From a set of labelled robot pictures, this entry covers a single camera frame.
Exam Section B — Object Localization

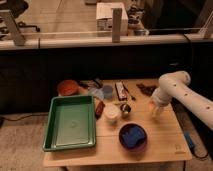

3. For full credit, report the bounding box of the dark brown grape bunch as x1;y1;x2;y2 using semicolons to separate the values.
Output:
137;83;157;97

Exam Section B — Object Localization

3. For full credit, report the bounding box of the white paper cup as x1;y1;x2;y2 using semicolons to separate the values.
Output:
104;104;120;123

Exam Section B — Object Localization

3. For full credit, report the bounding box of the blue sponge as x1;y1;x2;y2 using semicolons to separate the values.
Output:
122;126;145;148

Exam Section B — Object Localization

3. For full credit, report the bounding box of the orange-brown bowl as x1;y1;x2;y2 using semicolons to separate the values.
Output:
57;80;79;96

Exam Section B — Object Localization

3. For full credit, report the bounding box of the brown oblong object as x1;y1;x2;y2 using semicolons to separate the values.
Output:
95;101;105;119

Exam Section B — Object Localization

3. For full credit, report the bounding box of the blue device on floor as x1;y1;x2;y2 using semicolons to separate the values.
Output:
184;132;195;150

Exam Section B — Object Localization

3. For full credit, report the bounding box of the light blue plastic cup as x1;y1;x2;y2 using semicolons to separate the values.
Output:
102;85;113;99

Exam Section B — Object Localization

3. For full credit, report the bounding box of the small metal cup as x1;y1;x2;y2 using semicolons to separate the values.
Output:
120;104;131;118

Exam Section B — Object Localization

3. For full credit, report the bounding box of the green plastic tray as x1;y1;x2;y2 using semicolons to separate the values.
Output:
43;95;96;152

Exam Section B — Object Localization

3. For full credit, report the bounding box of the dark purple bowl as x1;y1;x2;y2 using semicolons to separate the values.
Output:
119;123;148;152

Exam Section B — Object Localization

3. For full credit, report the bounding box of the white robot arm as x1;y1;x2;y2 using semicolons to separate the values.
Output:
151;71;213;131

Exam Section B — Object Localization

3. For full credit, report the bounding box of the white cardboard box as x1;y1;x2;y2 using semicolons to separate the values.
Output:
96;2;128;35

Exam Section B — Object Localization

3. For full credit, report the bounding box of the yellow-red apple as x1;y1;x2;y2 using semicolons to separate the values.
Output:
148;102;156;115

